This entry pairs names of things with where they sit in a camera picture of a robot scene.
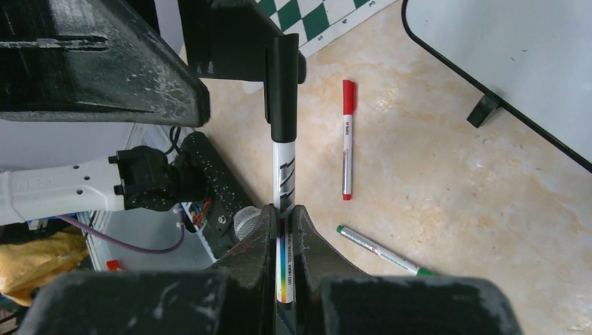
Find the silver mesh knob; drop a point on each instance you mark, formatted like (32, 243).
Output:
(245, 221)

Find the red capped marker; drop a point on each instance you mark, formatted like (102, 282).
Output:
(349, 105)

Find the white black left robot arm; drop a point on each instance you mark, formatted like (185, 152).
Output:
(141, 177)

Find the white black whiteboard marker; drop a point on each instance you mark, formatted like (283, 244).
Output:
(284, 203)

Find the white whiteboard black frame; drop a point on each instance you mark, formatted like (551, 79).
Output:
(532, 57)

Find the green white chess mat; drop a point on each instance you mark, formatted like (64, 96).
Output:
(319, 22)

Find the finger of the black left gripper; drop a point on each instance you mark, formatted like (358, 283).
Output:
(227, 40)
(93, 61)

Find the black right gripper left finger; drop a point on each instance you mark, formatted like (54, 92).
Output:
(245, 281)

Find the green capped marker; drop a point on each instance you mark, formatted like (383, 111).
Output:
(382, 252)

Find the yellow bag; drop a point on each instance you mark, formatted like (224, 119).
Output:
(26, 267)

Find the black marker cap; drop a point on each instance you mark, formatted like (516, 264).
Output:
(280, 87)

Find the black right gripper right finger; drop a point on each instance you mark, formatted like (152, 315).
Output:
(318, 266)

